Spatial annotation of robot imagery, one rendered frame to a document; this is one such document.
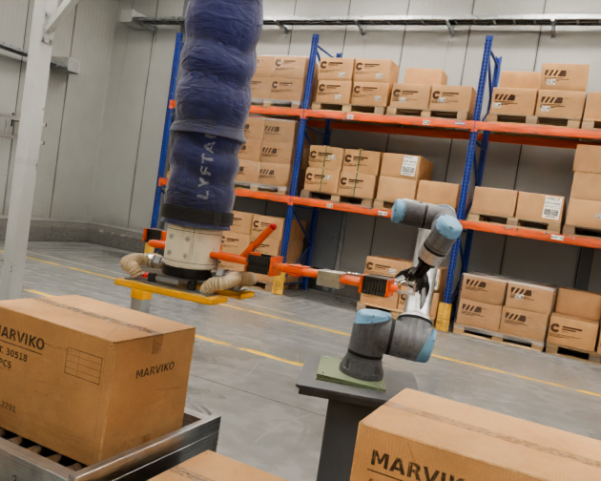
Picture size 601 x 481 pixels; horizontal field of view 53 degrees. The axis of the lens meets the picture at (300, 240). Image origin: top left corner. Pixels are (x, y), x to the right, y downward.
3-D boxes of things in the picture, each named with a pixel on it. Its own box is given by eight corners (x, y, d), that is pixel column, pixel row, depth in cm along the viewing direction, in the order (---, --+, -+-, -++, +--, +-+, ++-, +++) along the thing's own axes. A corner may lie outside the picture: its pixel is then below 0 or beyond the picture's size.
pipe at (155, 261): (118, 272, 183) (121, 254, 183) (164, 268, 206) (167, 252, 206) (216, 293, 171) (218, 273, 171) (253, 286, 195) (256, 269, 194)
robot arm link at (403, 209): (394, 196, 284) (395, 194, 217) (420, 201, 282) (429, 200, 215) (389, 219, 285) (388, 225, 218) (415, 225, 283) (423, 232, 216)
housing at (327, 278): (315, 284, 170) (317, 269, 170) (322, 283, 177) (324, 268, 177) (338, 289, 168) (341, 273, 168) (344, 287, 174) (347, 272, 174)
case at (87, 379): (-29, 414, 207) (-15, 301, 205) (63, 390, 243) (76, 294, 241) (98, 470, 181) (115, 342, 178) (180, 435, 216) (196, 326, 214)
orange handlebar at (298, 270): (115, 242, 195) (117, 232, 194) (167, 242, 223) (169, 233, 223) (395, 296, 163) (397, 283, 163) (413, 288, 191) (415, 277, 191)
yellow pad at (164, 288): (113, 284, 181) (115, 267, 181) (133, 282, 191) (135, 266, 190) (211, 305, 169) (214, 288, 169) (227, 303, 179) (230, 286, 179)
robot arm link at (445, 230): (464, 220, 211) (465, 233, 202) (445, 248, 217) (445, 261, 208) (440, 209, 211) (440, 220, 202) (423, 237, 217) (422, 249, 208)
